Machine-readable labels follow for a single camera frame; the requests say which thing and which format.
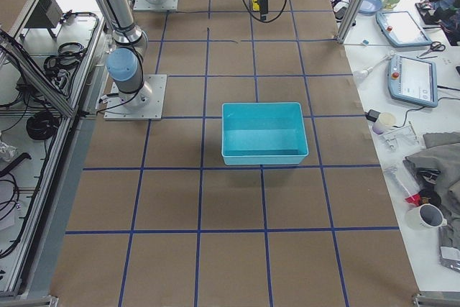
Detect yellow toy beetle car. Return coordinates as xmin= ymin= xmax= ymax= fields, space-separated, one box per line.
xmin=252 ymin=0 xmax=260 ymax=12

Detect light blue plate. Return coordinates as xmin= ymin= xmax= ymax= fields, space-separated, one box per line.
xmin=359 ymin=0 xmax=382 ymax=15

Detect teal plastic storage bin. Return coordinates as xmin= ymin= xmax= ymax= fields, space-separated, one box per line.
xmin=221 ymin=102 xmax=309 ymax=165

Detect upper teach pendant tablet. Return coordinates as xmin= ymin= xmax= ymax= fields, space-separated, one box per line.
xmin=375 ymin=12 xmax=432 ymax=47

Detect teach pendant tablet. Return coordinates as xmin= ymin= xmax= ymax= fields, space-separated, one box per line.
xmin=375 ymin=12 xmax=432 ymax=47
xmin=387 ymin=55 xmax=438 ymax=108

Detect lower teach pendant tablet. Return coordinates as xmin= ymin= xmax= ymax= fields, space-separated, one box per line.
xmin=387 ymin=55 xmax=438 ymax=108

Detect paper cup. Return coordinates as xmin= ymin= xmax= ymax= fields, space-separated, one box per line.
xmin=372 ymin=112 xmax=396 ymax=134

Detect scissors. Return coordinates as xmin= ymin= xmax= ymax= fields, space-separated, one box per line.
xmin=417 ymin=41 xmax=446 ymax=59

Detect grey cloth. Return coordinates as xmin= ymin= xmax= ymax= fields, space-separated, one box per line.
xmin=403 ymin=132 xmax=459 ymax=218

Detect brown paper table cover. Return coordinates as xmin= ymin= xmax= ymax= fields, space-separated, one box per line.
xmin=51 ymin=0 xmax=417 ymax=306

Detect white mug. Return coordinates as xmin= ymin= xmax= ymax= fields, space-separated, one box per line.
xmin=405 ymin=204 xmax=447 ymax=230

